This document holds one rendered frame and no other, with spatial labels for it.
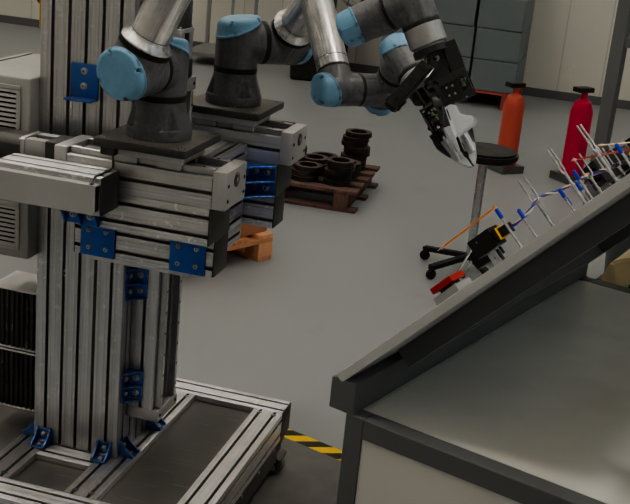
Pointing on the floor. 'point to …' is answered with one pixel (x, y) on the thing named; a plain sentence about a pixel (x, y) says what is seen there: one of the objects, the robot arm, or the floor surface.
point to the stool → (488, 155)
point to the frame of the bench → (450, 455)
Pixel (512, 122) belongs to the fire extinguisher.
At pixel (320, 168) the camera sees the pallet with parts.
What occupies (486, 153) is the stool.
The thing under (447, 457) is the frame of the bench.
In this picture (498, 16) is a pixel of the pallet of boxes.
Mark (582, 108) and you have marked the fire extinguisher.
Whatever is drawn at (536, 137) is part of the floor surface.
